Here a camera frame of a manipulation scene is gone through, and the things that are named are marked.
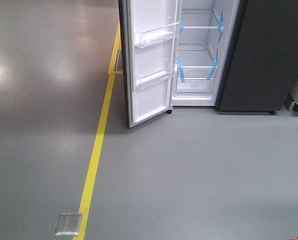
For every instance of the white fridge door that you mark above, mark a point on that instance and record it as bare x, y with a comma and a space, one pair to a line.
144, 104

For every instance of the blue tape strip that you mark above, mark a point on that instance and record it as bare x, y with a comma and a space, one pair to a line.
181, 71
214, 67
220, 25

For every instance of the silver floor outlet plate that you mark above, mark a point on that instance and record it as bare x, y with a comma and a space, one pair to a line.
68, 224

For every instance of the white fridge shelf middle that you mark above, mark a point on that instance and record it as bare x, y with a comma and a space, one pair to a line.
198, 28

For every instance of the clear fridge crisper drawer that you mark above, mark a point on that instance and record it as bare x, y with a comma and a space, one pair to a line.
196, 82

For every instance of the clear door bin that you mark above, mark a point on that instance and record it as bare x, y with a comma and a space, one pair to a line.
152, 79
156, 36

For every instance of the clear lower door bin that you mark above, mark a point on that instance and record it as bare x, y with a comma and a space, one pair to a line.
152, 79

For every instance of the clear middle door bin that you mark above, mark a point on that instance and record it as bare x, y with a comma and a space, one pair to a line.
156, 36

